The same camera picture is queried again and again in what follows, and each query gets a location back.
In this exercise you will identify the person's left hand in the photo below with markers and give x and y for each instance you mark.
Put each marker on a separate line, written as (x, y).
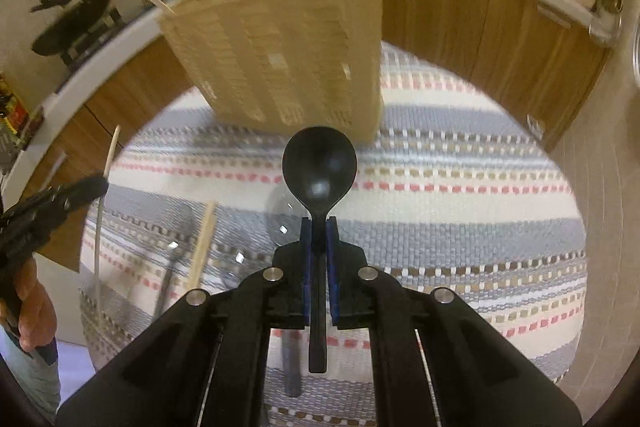
(37, 317)

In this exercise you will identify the wooden base cabinets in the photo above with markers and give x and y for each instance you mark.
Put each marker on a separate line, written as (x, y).
(475, 22)

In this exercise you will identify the hanging metal strainer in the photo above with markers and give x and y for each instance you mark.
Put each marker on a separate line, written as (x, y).
(605, 27)

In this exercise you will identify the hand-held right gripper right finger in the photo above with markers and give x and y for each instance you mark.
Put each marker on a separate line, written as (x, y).
(332, 267)

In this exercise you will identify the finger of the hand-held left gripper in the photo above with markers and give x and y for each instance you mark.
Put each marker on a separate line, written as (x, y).
(80, 192)

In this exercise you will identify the black wok with lid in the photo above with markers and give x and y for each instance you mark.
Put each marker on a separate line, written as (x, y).
(85, 7)

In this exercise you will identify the beige plastic utensil basket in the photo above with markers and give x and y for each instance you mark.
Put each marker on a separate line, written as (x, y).
(280, 57)

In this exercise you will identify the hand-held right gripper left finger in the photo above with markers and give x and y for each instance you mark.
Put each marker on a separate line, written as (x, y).
(306, 267)

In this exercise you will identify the black plastic spoon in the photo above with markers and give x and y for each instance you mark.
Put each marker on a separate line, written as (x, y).
(319, 167)

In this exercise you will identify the striped woven tablecloth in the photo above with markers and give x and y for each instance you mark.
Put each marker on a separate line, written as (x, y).
(450, 187)

